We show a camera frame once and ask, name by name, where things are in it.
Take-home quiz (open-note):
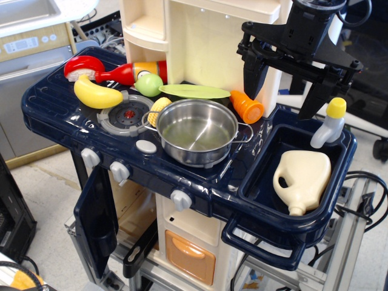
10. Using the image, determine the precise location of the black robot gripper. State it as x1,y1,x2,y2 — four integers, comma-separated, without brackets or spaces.
237,1,363,120

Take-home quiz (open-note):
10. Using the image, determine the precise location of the yellow toy banana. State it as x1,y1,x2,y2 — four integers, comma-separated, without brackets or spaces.
74,75,124,109

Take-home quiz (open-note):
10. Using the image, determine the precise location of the stainless steel pot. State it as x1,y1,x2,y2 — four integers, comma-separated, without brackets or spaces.
141,99,254,168

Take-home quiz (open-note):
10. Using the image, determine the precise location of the orange toy carrot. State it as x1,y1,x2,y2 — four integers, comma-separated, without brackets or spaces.
229,90,264,124

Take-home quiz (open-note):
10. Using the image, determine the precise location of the grey yellow toy faucet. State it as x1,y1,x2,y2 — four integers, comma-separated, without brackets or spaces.
310,97,347,149

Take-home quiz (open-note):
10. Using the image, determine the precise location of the green toy leaf plate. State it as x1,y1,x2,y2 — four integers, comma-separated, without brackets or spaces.
159,84,230,99

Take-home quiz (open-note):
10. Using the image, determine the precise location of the cream toy kitchen cabinet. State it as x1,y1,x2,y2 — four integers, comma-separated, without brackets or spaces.
119,0,301,119

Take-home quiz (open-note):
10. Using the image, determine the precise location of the cream toy jug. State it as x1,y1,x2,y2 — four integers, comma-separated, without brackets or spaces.
273,150,331,216

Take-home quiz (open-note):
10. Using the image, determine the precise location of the navy toy kitchen counter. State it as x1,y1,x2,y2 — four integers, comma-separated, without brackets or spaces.
21,46,358,272

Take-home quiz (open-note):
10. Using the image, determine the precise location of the yellow toy corn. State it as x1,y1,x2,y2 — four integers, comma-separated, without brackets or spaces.
147,97,172,127

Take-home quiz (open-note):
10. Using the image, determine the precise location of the green toy apple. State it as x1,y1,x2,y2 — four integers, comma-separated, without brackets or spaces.
135,73,163,98

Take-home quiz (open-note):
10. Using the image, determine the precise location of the grey oval button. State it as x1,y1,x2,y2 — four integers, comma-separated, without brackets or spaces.
135,139,157,155

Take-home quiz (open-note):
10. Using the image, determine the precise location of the grey stove knob right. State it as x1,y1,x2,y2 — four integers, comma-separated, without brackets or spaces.
170,189,192,212

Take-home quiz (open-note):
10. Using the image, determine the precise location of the grey stove knob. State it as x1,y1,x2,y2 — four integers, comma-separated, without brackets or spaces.
110,161,130,187
81,148,101,169
170,189,192,212

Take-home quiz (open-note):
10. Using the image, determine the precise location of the grey toy stove burner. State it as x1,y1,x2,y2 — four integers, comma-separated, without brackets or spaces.
97,91,154,137

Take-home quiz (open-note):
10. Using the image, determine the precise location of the red ketchup toy bottle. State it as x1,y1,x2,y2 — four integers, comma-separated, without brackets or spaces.
95,61,168,85

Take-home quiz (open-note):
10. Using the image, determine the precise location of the grey stove knob middle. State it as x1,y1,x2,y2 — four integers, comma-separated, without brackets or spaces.
110,161,130,187

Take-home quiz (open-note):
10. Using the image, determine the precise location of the orange toy drawer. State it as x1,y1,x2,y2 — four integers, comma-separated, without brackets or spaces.
165,230,216,286

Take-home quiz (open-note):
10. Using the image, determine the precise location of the grey stove knob left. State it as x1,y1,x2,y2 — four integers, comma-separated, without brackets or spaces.
81,148,101,169

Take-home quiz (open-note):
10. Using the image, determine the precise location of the navy toy oven door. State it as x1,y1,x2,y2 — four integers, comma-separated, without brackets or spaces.
73,167,119,279

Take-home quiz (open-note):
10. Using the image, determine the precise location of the wooden toy dishwasher cabinet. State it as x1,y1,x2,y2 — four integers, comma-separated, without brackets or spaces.
1,1,98,167

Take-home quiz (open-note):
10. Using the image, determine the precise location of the black computer case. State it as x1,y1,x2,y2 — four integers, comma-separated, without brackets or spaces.
1,159,37,263

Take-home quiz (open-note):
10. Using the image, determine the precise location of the yellow sponge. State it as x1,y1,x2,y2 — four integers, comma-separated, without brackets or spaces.
10,270,36,290

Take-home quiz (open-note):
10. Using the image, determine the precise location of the aluminium frame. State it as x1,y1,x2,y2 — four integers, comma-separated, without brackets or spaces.
65,182,366,290

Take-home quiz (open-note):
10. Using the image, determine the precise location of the black power cable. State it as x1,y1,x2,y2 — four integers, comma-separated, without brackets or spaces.
333,170,388,233

